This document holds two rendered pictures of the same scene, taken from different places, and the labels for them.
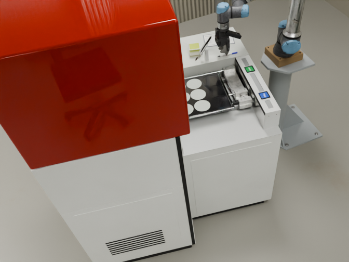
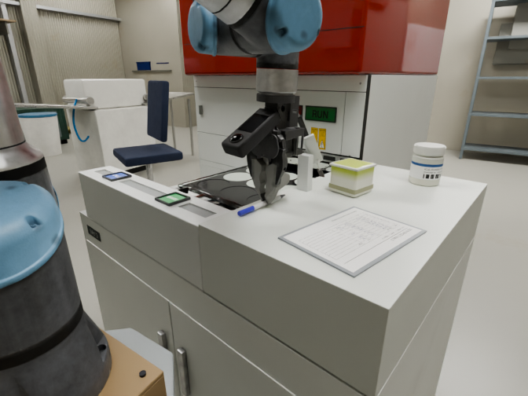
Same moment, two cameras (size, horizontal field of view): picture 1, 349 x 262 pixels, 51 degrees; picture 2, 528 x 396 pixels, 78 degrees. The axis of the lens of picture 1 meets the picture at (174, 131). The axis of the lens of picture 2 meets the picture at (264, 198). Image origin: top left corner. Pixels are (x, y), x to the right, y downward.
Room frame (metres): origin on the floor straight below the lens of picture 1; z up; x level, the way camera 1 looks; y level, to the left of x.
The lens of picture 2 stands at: (2.45, -0.86, 1.21)
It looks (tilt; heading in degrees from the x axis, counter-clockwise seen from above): 20 degrees down; 136
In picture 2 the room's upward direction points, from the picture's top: straight up
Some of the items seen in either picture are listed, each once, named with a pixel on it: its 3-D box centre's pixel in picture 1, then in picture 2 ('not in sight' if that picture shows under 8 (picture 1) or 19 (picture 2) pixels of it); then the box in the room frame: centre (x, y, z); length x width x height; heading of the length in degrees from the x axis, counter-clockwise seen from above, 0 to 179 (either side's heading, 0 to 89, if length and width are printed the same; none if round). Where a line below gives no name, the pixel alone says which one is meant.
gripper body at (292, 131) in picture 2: (222, 35); (276, 126); (2.00, -0.40, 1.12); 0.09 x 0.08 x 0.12; 95
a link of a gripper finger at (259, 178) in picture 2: (224, 51); (265, 177); (1.98, -0.41, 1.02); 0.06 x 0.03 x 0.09; 95
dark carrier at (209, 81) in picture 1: (198, 94); (262, 184); (1.73, -0.19, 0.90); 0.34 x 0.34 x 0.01; 5
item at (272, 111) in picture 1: (255, 90); (146, 214); (1.70, -0.55, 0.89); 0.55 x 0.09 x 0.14; 5
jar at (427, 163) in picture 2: not in sight; (427, 163); (2.16, -0.03, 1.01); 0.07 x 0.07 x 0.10
